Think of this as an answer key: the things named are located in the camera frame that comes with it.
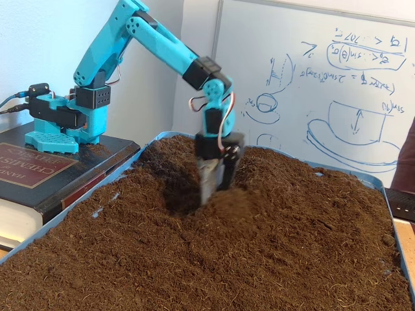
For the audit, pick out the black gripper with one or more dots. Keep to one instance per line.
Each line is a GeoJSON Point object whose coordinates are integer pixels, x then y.
{"type": "Point", "coordinates": [207, 147]}

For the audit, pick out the silver foil scoop plate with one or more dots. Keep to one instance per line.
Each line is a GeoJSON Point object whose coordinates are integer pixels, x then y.
{"type": "Point", "coordinates": [209, 181]}

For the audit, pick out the brown soil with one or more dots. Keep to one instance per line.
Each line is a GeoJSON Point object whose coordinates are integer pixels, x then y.
{"type": "Point", "coordinates": [227, 259]}

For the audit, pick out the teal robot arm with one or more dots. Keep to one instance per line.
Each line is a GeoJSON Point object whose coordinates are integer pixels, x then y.
{"type": "Point", "coordinates": [97, 55]}

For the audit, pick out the right forearm maroon sleeve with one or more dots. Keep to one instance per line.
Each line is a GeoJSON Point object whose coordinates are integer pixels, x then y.
{"type": "Point", "coordinates": [407, 155]}

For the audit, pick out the whiteboard with blue drawings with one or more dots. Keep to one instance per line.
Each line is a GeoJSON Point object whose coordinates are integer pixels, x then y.
{"type": "Point", "coordinates": [324, 97]}

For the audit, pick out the blue plastic tray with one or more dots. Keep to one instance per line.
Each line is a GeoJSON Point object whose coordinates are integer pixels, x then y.
{"type": "Point", "coordinates": [373, 179]}

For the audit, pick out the black controller block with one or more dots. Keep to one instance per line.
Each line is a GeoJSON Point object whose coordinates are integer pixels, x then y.
{"type": "Point", "coordinates": [39, 89]}

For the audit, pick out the black chemistry physics handbook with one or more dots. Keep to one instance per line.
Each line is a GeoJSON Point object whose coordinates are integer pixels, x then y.
{"type": "Point", "coordinates": [19, 168]}

